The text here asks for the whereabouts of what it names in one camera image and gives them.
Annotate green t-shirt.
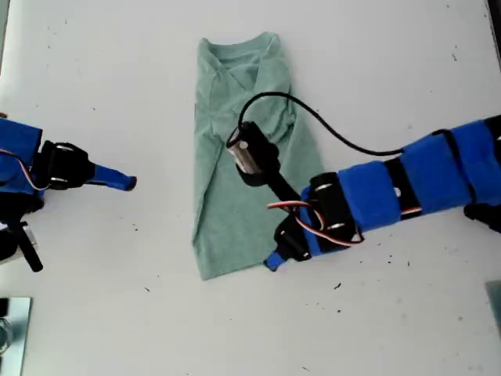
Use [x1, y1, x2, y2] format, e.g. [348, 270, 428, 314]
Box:
[191, 32, 328, 281]

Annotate arm servo wire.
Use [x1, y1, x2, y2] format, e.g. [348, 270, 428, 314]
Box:
[267, 200, 364, 248]
[0, 148, 48, 192]

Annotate camera black stalk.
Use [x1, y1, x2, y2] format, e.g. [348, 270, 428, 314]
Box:
[240, 172, 305, 207]

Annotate camera black cable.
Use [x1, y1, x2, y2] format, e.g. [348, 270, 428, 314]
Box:
[237, 92, 477, 197]

